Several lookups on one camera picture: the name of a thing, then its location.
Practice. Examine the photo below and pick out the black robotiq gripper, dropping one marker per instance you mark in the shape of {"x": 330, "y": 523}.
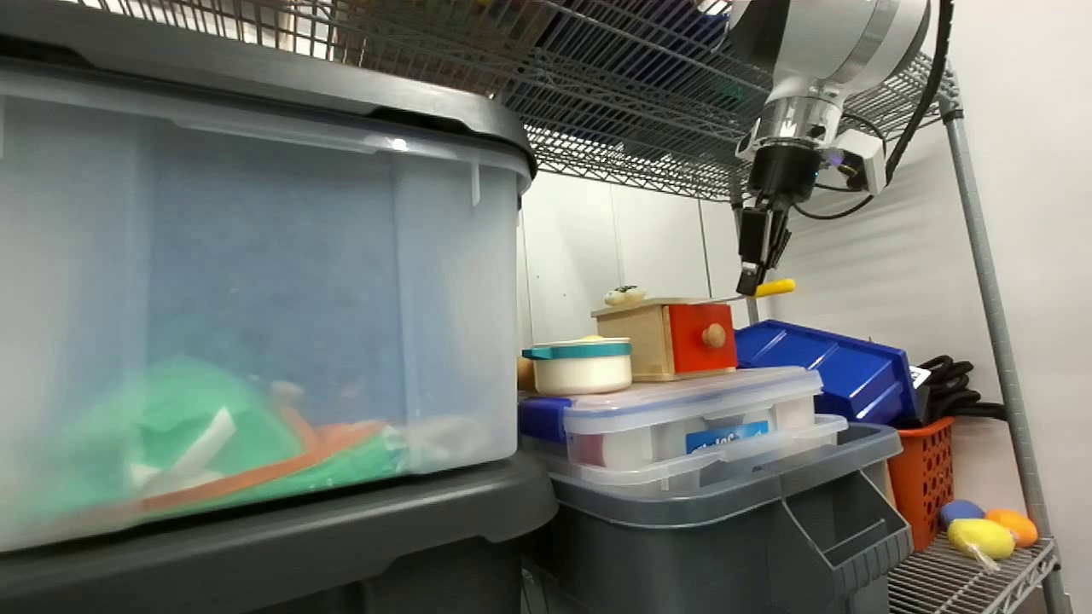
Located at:
{"x": 784, "y": 171}

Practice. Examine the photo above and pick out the yellow toy food piece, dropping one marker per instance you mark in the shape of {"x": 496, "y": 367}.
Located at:
{"x": 777, "y": 288}

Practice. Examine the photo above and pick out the red drawer with wooden knob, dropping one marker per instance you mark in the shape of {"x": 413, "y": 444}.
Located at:
{"x": 693, "y": 347}

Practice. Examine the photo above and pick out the blue plastic bin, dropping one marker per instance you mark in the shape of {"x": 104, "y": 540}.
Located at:
{"x": 839, "y": 368}

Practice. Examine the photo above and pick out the red wooden box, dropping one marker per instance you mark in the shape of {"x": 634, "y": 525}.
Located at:
{"x": 637, "y": 342}

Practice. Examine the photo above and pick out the clear flat container blue rim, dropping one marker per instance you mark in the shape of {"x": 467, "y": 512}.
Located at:
{"x": 683, "y": 414}

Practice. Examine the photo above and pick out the clear flat storage container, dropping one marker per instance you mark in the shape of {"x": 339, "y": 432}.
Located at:
{"x": 813, "y": 447}

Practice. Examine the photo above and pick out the orange perforated basket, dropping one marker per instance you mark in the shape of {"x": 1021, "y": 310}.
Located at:
{"x": 922, "y": 479}

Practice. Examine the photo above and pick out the large grey tote bin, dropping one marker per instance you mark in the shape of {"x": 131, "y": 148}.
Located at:
{"x": 683, "y": 556}

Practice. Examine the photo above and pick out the blue soft toy ball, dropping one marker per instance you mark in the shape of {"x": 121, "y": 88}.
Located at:
{"x": 959, "y": 512}

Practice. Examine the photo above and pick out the yellow soft toy ball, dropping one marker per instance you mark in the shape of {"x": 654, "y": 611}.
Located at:
{"x": 982, "y": 537}

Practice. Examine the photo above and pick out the orange soft toy ball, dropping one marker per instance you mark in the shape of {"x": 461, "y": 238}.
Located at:
{"x": 1014, "y": 525}

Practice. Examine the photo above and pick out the clear tote with dark lid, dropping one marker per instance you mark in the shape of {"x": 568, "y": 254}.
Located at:
{"x": 283, "y": 285}

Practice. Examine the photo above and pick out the dark grey tote bin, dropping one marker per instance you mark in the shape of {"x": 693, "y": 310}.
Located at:
{"x": 344, "y": 548}

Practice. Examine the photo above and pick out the green fabric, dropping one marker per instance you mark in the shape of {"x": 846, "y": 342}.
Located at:
{"x": 173, "y": 432}

